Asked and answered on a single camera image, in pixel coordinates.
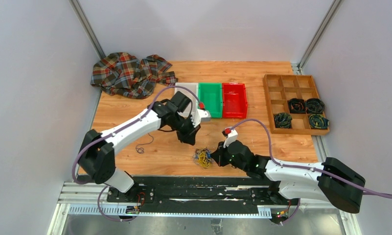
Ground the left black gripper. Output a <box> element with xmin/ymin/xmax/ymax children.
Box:
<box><xmin>172</xmin><ymin>114</ymin><xmax>202</xmax><ymax>146</ymax></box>

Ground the cable ball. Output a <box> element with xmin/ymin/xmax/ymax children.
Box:
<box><xmin>193</xmin><ymin>148</ymin><xmax>212</xmax><ymax>169</ymax></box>

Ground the dark purple thin cable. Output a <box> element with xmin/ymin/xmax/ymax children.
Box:
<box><xmin>135</xmin><ymin>133</ymin><xmax>155</xmax><ymax>155</ymax></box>

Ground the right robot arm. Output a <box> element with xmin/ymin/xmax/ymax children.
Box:
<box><xmin>211</xmin><ymin>141</ymin><xmax>366</xmax><ymax>213</ymax></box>

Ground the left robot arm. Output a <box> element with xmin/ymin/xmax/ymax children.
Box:
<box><xmin>74</xmin><ymin>92</ymin><xmax>210</xmax><ymax>202</ymax></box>

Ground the green plastic bin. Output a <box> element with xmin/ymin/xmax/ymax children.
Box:
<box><xmin>198</xmin><ymin>83</ymin><xmax>223</xmax><ymax>118</ymax></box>

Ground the red plastic bin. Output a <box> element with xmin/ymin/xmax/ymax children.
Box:
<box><xmin>222</xmin><ymin>83</ymin><xmax>248</xmax><ymax>119</ymax></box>

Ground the white plastic bin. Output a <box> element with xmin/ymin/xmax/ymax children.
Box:
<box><xmin>174</xmin><ymin>82</ymin><xmax>199</xmax><ymax>118</ymax></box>

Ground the wooden compartment tray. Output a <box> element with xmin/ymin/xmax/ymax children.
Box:
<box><xmin>263</xmin><ymin>74</ymin><xmax>330</xmax><ymax>136</ymax></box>

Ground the plaid flannel shirt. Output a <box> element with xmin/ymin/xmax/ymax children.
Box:
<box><xmin>90</xmin><ymin>52</ymin><xmax>178</xmax><ymax>99</ymax></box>

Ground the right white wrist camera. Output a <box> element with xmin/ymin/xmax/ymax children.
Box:
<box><xmin>223</xmin><ymin>127</ymin><xmax>238</xmax><ymax>148</ymax></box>

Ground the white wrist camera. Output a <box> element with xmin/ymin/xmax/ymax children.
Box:
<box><xmin>223</xmin><ymin>127</ymin><xmax>238</xmax><ymax>148</ymax></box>
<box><xmin>190</xmin><ymin>109</ymin><xmax>211</xmax><ymax>127</ymax></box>

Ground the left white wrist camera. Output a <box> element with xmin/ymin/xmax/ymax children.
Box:
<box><xmin>190</xmin><ymin>109</ymin><xmax>211</xmax><ymax>127</ymax></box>

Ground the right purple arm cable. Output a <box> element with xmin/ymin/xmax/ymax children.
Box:
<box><xmin>223</xmin><ymin>118</ymin><xmax>392</xmax><ymax>226</ymax></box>

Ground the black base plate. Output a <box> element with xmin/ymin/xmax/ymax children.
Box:
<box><xmin>100</xmin><ymin>176</ymin><xmax>298</xmax><ymax>214</ymax></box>

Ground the right aluminium corner post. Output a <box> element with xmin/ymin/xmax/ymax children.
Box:
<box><xmin>296</xmin><ymin>0</ymin><xmax>343</xmax><ymax>74</ymax></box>

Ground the aluminium corner post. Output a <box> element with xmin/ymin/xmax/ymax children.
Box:
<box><xmin>296</xmin><ymin>0</ymin><xmax>343</xmax><ymax>74</ymax></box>
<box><xmin>69</xmin><ymin>0</ymin><xmax>106</xmax><ymax>59</ymax></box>

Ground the aluminium frame rail front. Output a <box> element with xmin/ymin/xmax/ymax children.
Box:
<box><xmin>47</xmin><ymin>177</ymin><xmax>362</xmax><ymax>235</ymax></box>

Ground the left aluminium corner post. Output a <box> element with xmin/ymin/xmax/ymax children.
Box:
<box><xmin>69</xmin><ymin>0</ymin><xmax>106</xmax><ymax>59</ymax></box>

